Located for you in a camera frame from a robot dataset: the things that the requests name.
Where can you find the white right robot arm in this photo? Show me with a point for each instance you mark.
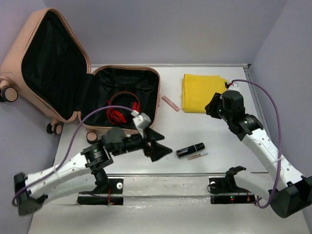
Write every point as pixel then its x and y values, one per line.
pixel 288 191

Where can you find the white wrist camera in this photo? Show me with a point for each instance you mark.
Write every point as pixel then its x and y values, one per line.
pixel 230 85
pixel 141 122

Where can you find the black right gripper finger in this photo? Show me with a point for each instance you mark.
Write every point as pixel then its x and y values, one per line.
pixel 212 110
pixel 216 100

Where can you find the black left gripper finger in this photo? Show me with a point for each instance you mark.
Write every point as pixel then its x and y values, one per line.
pixel 156 151
pixel 152 134

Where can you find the pink rectangular bar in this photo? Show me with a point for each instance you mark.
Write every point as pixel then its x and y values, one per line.
pixel 170 103

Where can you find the black cylindrical bottle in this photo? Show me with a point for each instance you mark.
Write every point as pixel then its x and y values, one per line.
pixel 190 150

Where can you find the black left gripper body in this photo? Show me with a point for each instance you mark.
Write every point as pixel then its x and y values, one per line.
pixel 134 142

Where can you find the yellow cloth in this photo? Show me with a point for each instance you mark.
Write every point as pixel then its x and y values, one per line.
pixel 198 91

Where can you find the pink hard-shell suitcase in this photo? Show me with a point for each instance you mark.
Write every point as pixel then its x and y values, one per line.
pixel 48 66

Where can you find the thin rose-gold tube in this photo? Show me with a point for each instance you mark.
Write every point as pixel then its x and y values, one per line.
pixel 197 156

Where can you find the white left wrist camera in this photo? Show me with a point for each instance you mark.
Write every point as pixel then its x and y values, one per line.
pixel 141 122

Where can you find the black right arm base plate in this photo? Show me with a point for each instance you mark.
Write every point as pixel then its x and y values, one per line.
pixel 222 194

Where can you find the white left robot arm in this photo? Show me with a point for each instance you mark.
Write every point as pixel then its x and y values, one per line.
pixel 33 190

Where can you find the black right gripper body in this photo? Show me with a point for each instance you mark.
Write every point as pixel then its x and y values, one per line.
pixel 224 113

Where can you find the aluminium table rail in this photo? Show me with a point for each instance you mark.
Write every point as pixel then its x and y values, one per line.
pixel 169 174

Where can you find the red headphones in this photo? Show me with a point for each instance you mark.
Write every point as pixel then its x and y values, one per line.
pixel 121 105

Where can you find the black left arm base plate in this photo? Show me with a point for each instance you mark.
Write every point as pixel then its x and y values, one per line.
pixel 111 196

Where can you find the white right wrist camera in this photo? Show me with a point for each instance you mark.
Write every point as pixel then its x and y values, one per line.
pixel 230 85

